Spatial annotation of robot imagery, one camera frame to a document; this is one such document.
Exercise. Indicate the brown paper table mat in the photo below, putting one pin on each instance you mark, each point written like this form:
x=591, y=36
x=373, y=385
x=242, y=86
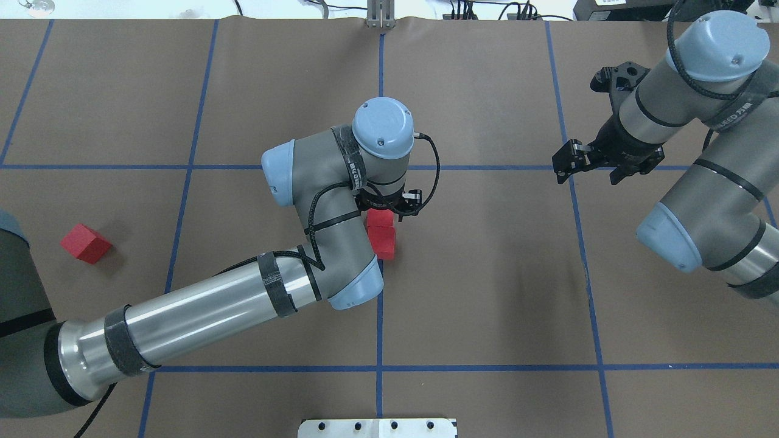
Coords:
x=517, y=306

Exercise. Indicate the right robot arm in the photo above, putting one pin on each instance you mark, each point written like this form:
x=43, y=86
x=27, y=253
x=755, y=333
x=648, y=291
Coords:
x=716, y=72

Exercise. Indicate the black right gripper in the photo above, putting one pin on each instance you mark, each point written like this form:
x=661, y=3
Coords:
x=616, y=148

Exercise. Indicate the aluminium frame post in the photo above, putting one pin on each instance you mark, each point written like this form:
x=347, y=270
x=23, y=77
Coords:
x=380, y=14

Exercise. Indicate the white metal base plate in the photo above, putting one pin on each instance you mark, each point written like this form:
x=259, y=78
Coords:
x=390, y=427

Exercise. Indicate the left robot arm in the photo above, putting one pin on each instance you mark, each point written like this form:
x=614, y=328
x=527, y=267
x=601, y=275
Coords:
x=330, y=178

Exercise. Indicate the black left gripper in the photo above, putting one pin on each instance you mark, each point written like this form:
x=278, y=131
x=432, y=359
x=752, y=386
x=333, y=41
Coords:
x=378, y=201

